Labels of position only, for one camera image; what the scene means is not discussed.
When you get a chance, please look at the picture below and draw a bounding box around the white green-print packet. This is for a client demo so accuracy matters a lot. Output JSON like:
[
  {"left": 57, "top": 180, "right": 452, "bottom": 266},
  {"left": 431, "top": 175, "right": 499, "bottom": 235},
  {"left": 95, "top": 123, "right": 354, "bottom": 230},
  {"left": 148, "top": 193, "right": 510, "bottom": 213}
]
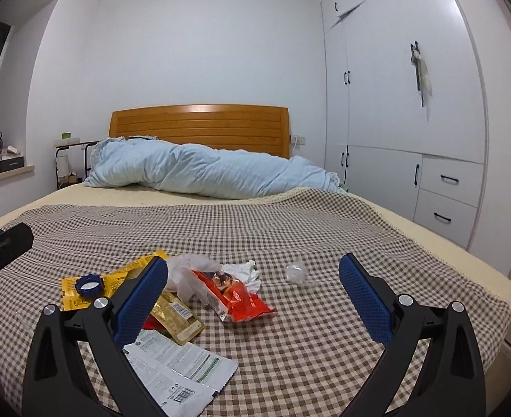
[{"left": 123, "top": 330, "right": 239, "bottom": 394}]

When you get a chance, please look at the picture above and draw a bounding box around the white plastic bag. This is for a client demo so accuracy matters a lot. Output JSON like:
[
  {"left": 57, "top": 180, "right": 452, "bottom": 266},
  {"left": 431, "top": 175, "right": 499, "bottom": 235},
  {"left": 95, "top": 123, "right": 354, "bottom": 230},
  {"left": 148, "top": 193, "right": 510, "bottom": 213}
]
[{"left": 165, "top": 253, "right": 222, "bottom": 302}]

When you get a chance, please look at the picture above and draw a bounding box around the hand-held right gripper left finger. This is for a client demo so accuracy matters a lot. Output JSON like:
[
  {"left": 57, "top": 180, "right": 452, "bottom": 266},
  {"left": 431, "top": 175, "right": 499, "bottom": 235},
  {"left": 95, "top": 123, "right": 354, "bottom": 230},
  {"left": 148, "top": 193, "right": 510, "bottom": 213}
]
[{"left": 22, "top": 255, "right": 169, "bottom": 417}]

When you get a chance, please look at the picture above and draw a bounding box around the small clear plastic piece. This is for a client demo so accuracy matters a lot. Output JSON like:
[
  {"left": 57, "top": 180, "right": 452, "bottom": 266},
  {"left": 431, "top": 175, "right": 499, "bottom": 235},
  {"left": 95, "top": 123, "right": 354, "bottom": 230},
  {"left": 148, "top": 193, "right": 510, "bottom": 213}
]
[{"left": 284, "top": 261, "right": 320, "bottom": 288}]

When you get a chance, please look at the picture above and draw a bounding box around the light blue duvet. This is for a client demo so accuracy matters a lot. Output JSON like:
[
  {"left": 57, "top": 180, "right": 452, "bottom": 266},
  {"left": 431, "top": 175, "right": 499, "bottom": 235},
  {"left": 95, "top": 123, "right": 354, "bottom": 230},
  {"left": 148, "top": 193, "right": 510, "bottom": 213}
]
[{"left": 84, "top": 136, "right": 347, "bottom": 201}]

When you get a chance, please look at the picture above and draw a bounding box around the blue bottle cap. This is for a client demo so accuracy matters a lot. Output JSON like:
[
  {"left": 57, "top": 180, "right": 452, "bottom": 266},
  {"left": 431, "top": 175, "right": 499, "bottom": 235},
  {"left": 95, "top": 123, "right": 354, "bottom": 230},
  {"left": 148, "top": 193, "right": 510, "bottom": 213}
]
[{"left": 75, "top": 273, "right": 105, "bottom": 300}]

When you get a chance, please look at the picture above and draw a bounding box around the bag hanging on wardrobe handle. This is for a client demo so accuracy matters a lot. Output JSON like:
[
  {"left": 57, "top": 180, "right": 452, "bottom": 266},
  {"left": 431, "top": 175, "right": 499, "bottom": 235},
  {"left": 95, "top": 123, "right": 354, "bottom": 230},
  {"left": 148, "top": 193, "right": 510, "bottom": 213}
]
[{"left": 409, "top": 41, "right": 434, "bottom": 118}]

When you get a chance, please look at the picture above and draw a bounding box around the yellow snack packet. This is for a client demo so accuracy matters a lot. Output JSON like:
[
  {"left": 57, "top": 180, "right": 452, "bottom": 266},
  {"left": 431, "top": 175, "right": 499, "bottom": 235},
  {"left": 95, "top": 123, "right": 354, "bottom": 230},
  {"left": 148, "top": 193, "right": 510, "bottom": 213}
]
[{"left": 61, "top": 250, "right": 170, "bottom": 312}]

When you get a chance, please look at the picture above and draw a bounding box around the white wardrobe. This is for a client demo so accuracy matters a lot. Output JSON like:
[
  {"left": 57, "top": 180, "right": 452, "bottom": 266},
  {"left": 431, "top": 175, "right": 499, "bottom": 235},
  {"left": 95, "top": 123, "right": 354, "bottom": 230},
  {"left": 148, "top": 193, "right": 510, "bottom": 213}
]
[{"left": 320, "top": 0, "right": 511, "bottom": 253}]

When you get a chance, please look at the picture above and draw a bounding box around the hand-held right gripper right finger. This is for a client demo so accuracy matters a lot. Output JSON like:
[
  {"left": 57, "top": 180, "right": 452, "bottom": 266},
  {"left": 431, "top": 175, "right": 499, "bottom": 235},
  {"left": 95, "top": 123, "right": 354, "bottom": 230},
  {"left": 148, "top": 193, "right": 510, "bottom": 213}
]
[{"left": 338, "top": 252, "right": 487, "bottom": 417}]

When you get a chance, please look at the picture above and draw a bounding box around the red snack packet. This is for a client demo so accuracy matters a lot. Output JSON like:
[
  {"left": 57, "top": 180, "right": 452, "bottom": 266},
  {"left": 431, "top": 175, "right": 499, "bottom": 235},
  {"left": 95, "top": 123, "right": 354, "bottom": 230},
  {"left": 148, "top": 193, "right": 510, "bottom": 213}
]
[{"left": 189, "top": 269, "right": 278, "bottom": 323}]

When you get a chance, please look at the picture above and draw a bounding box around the black-frame bedside table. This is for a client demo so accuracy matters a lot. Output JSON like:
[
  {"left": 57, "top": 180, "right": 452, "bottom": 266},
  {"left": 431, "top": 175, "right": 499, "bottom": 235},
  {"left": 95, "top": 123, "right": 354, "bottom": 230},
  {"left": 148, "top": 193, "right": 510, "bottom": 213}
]
[{"left": 55, "top": 140, "right": 97, "bottom": 190}]

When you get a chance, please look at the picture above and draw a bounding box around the gold foil packet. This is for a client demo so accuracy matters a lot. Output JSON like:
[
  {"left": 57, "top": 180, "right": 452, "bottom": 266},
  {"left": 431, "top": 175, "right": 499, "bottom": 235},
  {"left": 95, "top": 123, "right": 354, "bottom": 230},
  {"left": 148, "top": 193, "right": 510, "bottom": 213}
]
[{"left": 150, "top": 291, "right": 205, "bottom": 347}]

